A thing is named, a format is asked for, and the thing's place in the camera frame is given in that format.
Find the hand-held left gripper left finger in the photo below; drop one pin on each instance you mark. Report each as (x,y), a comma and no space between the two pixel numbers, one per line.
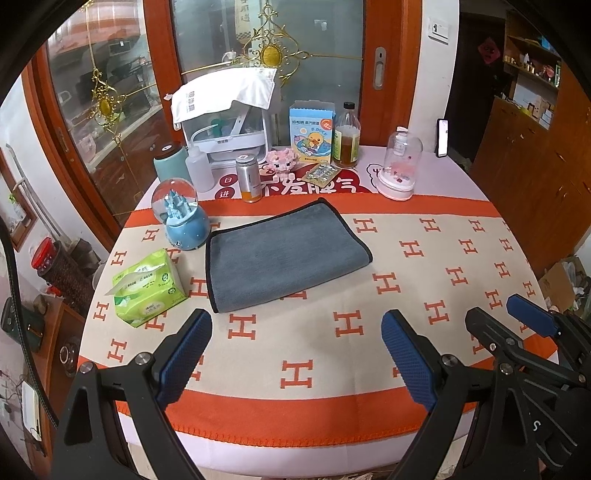
(184,355)

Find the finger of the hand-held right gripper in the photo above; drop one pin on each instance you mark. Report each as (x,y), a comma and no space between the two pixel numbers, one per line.
(531,316)
(494,332)

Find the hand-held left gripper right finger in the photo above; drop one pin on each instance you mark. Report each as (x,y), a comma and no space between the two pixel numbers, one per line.
(408,357)

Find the grey towel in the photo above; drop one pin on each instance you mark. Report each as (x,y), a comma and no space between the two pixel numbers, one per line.
(281,258)

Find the cardboard box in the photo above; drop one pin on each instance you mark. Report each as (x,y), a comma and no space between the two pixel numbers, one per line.
(556,288)

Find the green tissue pack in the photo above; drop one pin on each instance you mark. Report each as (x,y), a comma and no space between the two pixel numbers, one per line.
(147,290)

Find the orange patterned blanket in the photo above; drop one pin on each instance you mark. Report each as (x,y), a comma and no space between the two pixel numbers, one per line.
(323,369)

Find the blue castle snow globe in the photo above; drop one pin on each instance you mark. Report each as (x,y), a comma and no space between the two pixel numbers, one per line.
(184,226)

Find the wooden side cabinet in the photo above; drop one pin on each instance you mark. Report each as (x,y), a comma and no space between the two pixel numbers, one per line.
(60,401)

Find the red-lid jar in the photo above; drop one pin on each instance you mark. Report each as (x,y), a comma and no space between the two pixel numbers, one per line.
(69,277)

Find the red lid jar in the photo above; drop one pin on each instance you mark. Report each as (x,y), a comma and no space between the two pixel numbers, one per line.
(44,256)

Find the white squeeze bottle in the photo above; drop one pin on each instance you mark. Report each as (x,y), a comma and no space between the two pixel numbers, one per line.
(199,170)

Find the silver orange can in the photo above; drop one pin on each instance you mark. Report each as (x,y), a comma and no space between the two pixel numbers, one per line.
(248,180)

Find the pink glass dome ornament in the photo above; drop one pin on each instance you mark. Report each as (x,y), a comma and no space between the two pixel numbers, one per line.
(399,170)

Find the teal thermos bottle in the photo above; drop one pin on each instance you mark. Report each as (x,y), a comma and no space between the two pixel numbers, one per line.
(171,166)

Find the black smartphone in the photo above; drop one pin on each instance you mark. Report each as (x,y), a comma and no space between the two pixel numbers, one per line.
(442,138)

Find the blister pill pack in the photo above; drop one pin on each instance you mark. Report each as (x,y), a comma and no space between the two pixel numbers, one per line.
(322,173)

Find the pink block pig toy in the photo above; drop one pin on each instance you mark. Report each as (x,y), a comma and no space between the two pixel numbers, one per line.
(279,160)

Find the white sterilizer box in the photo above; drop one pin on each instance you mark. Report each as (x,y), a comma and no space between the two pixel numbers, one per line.
(231,141)

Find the brown glass bottle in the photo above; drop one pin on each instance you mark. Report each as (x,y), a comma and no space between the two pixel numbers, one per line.
(346,143)

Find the wooden framed glass door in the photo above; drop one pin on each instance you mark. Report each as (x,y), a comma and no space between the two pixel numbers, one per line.
(92,138)
(323,55)

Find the blue duck print box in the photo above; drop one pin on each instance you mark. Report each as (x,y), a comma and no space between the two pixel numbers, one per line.
(311,134)

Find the red door ornament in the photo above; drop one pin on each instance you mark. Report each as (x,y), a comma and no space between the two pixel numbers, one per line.
(489,51)

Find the white cloth bag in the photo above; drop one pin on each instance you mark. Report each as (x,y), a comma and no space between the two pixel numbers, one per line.
(221,90)

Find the wooden picture frame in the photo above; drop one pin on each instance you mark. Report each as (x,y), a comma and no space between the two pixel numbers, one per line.
(16,217)

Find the wooden wall shelf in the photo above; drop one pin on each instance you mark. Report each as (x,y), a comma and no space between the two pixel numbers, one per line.
(531,60)

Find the white wall switch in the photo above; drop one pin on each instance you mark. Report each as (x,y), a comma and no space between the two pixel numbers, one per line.
(438,31)

